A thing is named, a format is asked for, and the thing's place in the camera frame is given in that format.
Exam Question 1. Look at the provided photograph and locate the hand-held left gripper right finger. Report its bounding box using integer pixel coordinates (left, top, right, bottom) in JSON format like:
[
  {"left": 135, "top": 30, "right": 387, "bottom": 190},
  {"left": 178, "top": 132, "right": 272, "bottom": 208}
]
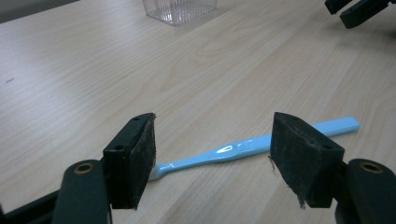
[{"left": 269, "top": 111, "right": 346, "bottom": 209}]

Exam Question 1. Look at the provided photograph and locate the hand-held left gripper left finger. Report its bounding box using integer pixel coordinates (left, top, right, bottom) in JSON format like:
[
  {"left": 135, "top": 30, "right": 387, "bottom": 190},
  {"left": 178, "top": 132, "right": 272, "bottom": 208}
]
[{"left": 102, "top": 112, "right": 157, "bottom": 210}]

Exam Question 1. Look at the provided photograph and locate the light blue toothbrush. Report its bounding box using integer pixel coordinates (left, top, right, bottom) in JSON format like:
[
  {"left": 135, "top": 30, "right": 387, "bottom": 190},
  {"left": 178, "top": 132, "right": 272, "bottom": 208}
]
[{"left": 148, "top": 116, "right": 361, "bottom": 182}]

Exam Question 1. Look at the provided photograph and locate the clear plastic container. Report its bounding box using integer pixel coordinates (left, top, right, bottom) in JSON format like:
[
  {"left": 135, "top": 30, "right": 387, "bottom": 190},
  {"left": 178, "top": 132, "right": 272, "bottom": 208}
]
[{"left": 142, "top": 0, "right": 219, "bottom": 26}]

